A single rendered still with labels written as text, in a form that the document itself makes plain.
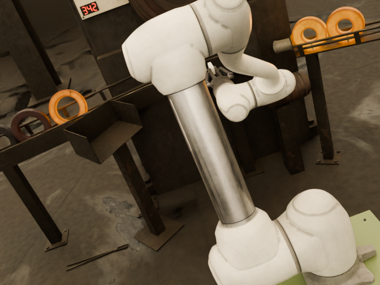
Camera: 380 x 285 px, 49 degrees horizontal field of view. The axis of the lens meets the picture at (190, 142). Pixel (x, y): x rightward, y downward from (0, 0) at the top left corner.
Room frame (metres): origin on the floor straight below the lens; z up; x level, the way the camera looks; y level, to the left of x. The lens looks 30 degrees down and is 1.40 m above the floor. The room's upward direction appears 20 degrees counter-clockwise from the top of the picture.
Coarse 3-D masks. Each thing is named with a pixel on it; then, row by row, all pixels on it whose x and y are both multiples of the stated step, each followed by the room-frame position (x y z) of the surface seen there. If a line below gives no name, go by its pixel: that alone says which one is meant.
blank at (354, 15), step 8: (344, 8) 1.67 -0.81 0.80; (352, 8) 1.66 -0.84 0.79; (336, 16) 1.69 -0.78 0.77; (344, 16) 1.67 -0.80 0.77; (352, 16) 1.65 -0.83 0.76; (360, 16) 1.64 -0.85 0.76; (328, 24) 1.71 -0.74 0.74; (336, 24) 1.69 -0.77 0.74; (352, 24) 1.66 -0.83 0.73; (360, 24) 1.64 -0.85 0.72; (328, 32) 1.72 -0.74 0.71; (336, 32) 1.69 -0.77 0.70; (344, 32) 1.69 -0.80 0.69; (360, 32) 1.64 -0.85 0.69; (352, 40) 1.66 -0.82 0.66
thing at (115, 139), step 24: (96, 120) 1.78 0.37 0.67; (120, 120) 1.82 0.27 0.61; (72, 144) 1.68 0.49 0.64; (96, 144) 1.70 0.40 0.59; (120, 144) 1.61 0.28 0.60; (120, 168) 1.69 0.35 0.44; (144, 192) 1.68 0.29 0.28; (144, 216) 1.69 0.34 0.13; (144, 240) 1.66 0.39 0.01; (168, 240) 1.60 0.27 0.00
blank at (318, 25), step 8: (312, 16) 1.77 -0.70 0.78; (296, 24) 1.79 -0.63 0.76; (304, 24) 1.77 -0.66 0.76; (312, 24) 1.75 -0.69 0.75; (320, 24) 1.73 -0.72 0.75; (296, 32) 1.79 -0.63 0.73; (320, 32) 1.73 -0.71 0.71; (296, 40) 1.80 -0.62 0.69; (304, 40) 1.78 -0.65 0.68; (312, 40) 1.77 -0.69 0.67; (312, 48) 1.76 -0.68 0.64
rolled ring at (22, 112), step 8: (24, 112) 1.93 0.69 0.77; (32, 112) 1.94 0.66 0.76; (40, 112) 1.95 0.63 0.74; (16, 120) 1.93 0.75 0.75; (40, 120) 1.94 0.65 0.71; (48, 120) 1.94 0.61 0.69; (16, 128) 1.93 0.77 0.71; (48, 128) 1.93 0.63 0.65; (16, 136) 1.93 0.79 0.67; (24, 136) 1.94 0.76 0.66
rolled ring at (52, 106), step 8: (56, 96) 1.99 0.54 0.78; (64, 96) 1.98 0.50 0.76; (72, 96) 1.97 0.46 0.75; (80, 96) 1.97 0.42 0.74; (56, 104) 1.98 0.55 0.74; (80, 104) 1.96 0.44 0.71; (56, 112) 1.97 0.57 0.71; (80, 112) 1.94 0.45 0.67; (56, 120) 1.95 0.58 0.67; (64, 120) 1.94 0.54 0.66
